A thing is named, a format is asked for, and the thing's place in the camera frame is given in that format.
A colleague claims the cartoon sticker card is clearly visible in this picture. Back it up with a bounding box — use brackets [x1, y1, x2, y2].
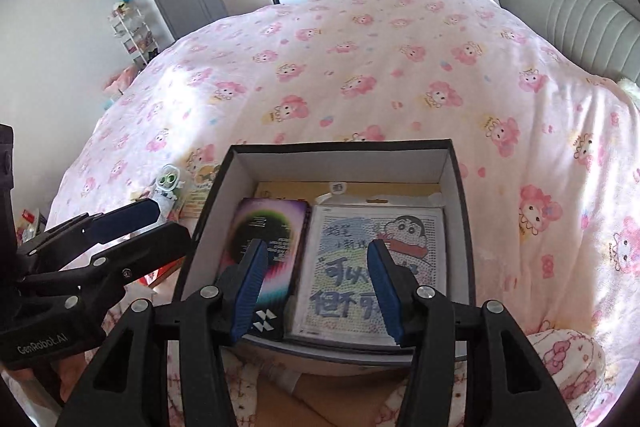
[181, 157, 222, 219]

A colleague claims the grey padded headboard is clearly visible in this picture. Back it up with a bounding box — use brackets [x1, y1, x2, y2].
[492, 0, 640, 84]

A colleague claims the pink printed pillow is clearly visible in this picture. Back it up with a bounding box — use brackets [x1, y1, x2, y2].
[522, 328, 607, 427]

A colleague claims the cartoon bead art pack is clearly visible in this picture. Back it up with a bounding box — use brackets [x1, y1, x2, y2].
[290, 193, 447, 349]

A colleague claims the white green-eyed toy figure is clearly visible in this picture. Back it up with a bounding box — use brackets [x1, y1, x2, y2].
[149, 164, 185, 220]

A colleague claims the white plush toy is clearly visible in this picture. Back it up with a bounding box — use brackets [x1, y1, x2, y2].
[614, 77, 640, 108]

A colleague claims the pink printed blanket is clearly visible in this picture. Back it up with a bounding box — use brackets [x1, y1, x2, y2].
[47, 0, 640, 427]

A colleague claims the brown cardboard sheet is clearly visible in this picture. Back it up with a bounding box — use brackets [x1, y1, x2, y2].
[247, 357, 417, 427]

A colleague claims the dark rainbow card box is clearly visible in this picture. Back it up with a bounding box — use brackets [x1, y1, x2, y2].
[217, 197, 312, 342]

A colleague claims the red flat packet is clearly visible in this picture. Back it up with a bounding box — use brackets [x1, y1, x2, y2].
[142, 256, 187, 290]

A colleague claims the black cardboard box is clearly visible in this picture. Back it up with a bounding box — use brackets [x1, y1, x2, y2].
[177, 138, 477, 367]

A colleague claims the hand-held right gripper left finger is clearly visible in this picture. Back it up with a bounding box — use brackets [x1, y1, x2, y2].
[55, 239, 271, 427]

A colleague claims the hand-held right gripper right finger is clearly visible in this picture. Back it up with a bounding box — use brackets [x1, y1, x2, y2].
[366, 238, 576, 427]

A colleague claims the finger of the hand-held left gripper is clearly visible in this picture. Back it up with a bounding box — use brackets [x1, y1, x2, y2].
[20, 221, 194, 309]
[17, 198, 162, 264]

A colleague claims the yellow flat board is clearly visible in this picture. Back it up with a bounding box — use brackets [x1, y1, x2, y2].
[257, 179, 445, 208]

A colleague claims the white wire shelf rack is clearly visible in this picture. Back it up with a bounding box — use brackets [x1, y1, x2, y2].
[109, 0, 162, 68]

